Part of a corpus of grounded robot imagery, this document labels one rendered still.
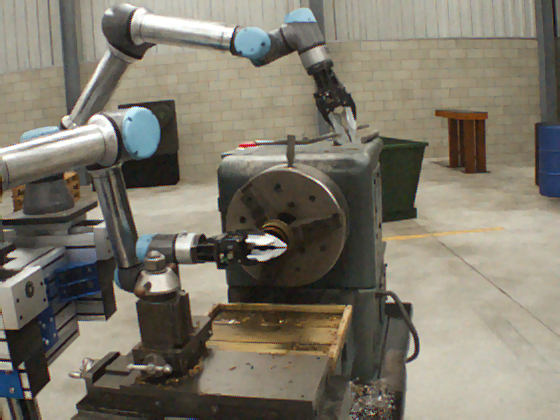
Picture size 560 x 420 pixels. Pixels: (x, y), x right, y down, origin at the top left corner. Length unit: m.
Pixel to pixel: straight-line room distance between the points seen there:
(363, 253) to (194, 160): 9.96
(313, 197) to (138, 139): 0.47
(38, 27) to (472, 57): 8.79
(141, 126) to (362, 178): 0.64
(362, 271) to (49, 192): 0.90
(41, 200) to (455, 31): 11.15
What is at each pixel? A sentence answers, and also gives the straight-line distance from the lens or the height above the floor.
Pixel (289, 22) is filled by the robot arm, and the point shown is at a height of 1.61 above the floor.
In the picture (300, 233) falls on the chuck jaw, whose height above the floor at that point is 1.09.
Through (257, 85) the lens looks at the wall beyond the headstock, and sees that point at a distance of 11.40.
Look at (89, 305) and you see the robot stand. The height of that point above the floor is 0.90.
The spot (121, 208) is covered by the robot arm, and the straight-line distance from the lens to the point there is 1.47.
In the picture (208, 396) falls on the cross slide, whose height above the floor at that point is 0.96.
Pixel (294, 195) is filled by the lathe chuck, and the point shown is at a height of 1.17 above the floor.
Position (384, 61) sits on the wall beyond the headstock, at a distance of 11.73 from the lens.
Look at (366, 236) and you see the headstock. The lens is 1.64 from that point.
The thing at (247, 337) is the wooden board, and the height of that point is 0.89.
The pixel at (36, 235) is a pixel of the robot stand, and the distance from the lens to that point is 1.69.
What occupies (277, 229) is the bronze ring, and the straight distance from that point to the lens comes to 1.38.
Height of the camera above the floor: 1.42
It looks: 11 degrees down
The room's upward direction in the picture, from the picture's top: 4 degrees counter-clockwise
